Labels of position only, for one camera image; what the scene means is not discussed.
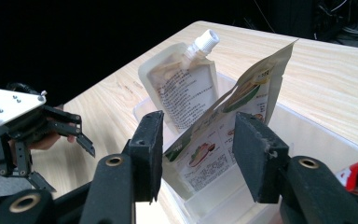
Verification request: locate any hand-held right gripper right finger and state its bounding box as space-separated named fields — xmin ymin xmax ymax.
xmin=232 ymin=112 xmax=358 ymax=224

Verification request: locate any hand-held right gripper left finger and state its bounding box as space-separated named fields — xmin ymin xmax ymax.
xmin=78 ymin=110 xmax=165 ymax=224

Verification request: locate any green and white food pouch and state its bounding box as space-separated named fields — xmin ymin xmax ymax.
xmin=162 ymin=38 xmax=299 ymax=201

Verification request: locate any clear plastic container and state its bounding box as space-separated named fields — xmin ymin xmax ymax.
xmin=132 ymin=72 xmax=358 ymax=224

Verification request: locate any red spout pouch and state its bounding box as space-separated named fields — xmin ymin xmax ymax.
xmin=138 ymin=29 xmax=222 ymax=134

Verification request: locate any small red packet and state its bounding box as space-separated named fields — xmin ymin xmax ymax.
xmin=335 ymin=152 xmax=358 ymax=201

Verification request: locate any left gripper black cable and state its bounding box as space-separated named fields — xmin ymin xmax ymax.
xmin=7 ymin=81 xmax=43 ymax=96

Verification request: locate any tangle of floor cables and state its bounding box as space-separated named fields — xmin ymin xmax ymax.
xmin=313 ymin=0 xmax=358 ymax=43

